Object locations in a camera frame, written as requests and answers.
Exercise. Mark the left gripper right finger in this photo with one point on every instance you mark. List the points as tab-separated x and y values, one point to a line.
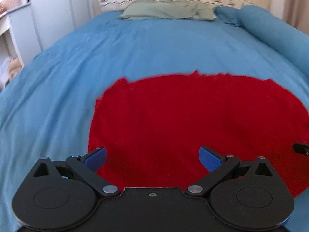
220	168

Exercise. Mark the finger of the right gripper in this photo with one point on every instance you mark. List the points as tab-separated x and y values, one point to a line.
301	148

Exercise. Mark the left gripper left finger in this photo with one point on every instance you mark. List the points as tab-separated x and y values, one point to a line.
84	169

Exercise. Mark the red cloth garment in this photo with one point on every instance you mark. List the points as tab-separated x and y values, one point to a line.
152	129

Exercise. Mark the blue bed sheet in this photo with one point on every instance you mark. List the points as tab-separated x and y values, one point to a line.
47	109

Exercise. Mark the rolled blue duvet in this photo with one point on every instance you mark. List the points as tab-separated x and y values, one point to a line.
280	36

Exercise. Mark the beige bag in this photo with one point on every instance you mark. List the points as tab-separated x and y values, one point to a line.
14	67

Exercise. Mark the beige curtain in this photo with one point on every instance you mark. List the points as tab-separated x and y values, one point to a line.
296	14

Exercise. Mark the white shelf unit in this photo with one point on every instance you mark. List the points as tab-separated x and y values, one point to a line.
8	45

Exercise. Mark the white wardrobe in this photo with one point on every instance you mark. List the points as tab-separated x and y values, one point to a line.
54	19

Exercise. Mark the green pillow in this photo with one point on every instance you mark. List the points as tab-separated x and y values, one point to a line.
147	9

